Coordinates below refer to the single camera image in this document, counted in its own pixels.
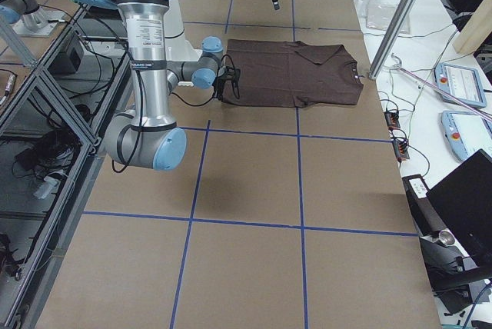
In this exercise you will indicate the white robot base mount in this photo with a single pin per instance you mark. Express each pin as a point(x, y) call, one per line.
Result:
point(181, 59)

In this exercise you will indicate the near blue teach pendant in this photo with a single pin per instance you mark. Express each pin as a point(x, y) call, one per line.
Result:
point(466, 133)

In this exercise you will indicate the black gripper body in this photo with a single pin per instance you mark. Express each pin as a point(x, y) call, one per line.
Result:
point(223, 85)

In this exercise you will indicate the blue teach pendant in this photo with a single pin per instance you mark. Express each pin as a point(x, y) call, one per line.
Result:
point(461, 82)
point(466, 133)

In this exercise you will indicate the far blue teach pendant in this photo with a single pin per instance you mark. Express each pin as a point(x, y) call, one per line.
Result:
point(461, 82)

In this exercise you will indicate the aluminium frame post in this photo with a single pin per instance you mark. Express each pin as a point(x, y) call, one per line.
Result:
point(403, 9)

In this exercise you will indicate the aluminium frame rail structure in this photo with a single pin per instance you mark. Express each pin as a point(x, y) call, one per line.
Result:
point(68, 81)

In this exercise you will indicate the black monitor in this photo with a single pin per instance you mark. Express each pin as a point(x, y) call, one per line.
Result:
point(462, 200)

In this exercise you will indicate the dark brown t-shirt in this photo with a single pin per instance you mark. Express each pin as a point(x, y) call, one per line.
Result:
point(292, 74)

